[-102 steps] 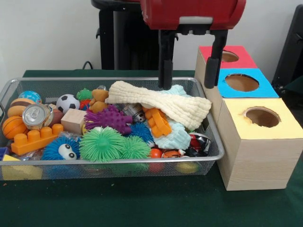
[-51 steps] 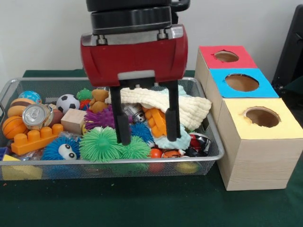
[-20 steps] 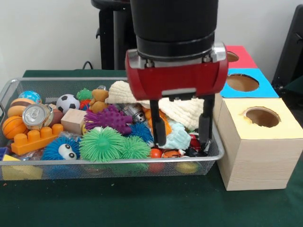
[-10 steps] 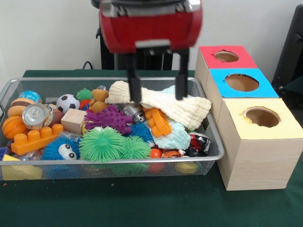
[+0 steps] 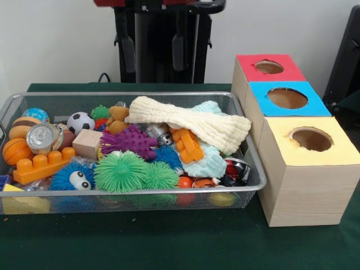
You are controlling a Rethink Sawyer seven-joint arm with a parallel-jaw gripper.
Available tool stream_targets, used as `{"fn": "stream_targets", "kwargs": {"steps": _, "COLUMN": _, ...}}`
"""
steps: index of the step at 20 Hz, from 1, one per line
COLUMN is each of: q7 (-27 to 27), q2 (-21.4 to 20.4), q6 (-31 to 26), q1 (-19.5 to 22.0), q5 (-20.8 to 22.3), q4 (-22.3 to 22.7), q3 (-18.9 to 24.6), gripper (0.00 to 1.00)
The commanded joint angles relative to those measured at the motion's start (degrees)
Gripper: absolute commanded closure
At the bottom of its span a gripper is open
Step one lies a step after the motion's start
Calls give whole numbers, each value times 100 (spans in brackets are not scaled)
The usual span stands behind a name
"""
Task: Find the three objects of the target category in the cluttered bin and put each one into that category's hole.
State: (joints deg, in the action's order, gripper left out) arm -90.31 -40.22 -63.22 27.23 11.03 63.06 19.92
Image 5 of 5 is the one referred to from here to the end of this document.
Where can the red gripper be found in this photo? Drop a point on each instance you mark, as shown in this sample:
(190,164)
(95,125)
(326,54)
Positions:
(109,2)

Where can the cream knitted cloth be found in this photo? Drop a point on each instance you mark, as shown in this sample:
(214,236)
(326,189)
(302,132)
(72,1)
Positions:
(202,123)

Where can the orange plastic building block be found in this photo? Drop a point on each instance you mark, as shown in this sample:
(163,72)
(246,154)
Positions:
(187,146)

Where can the light blue knitted cloth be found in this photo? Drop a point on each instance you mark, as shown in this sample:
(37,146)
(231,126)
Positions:
(206,163)

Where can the silver mesh bin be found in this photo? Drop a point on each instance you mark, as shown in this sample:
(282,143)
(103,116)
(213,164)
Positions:
(140,206)

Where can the wooden box with three holes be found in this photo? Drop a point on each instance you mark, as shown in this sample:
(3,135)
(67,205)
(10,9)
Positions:
(309,191)

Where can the purple spiky toy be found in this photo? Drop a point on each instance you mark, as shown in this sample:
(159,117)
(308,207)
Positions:
(130,142)

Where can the small soccer ball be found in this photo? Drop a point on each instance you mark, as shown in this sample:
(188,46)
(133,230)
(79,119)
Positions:
(80,122)

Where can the large green spiky ball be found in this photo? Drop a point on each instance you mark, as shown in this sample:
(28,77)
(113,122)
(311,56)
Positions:
(119,171)

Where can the silver drink can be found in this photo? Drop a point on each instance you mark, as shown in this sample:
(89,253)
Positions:
(45,139)

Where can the blue spiky ball with eyes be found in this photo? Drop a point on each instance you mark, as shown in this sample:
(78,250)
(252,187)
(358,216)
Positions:
(63,177)

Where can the long orange building block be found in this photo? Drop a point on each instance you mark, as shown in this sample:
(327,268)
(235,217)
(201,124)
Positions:
(40,166)

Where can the orange toy basketball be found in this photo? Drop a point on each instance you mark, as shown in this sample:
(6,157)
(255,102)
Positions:
(15,152)

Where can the dark green table cloth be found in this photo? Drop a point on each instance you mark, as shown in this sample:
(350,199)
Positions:
(168,244)
(351,105)

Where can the black stand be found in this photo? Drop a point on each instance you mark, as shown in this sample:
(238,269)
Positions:
(346,56)

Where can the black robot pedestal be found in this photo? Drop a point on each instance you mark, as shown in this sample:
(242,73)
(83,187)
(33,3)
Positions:
(157,42)

